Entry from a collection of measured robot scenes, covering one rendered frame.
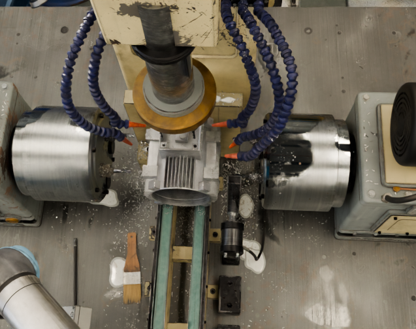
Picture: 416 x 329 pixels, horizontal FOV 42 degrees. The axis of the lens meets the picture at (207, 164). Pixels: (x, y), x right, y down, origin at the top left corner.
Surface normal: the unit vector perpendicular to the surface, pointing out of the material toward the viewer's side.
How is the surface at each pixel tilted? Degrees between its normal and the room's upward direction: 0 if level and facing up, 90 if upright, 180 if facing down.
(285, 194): 62
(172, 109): 0
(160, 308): 0
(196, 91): 0
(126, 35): 90
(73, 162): 32
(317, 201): 69
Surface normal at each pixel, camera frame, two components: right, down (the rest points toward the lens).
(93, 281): -0.03, -0.35
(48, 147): -0.04, -0.07
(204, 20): -0.05, 0.94
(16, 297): -0.17, -0.55
